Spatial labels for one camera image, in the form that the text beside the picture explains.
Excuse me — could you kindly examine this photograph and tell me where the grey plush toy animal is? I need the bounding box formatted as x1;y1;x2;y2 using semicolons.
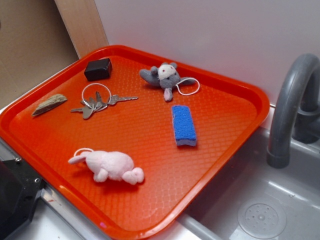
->
139;62;201;102

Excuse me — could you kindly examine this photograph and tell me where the light wooden board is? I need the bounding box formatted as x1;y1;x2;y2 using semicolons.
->
54;0;109;58

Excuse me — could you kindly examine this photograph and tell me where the grey plastic sink basin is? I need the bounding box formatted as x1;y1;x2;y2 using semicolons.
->
178;128;320;240

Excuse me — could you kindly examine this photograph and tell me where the orange plastic tray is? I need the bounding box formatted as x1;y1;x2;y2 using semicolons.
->
0;45;270;240

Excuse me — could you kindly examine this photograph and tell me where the grey plastic faucet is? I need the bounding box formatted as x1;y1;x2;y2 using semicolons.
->
266;53;320;169

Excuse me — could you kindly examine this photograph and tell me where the silver key bunch on ring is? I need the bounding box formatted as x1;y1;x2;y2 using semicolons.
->
70;83;139;120

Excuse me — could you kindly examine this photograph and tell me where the small black box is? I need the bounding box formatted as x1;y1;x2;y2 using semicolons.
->
84;58;113;82

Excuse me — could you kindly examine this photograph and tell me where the pink plush toy animal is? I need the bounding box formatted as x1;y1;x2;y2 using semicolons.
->
68;148;145;185

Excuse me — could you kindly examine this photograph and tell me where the black metal mount block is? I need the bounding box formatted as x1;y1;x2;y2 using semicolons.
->
0;159;44;240

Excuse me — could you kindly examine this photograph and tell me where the grey brown stone wedge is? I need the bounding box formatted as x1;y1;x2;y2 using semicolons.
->
31;94;68;117

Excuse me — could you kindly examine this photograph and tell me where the blue sponge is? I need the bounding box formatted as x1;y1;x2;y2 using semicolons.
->
171;105;197;147

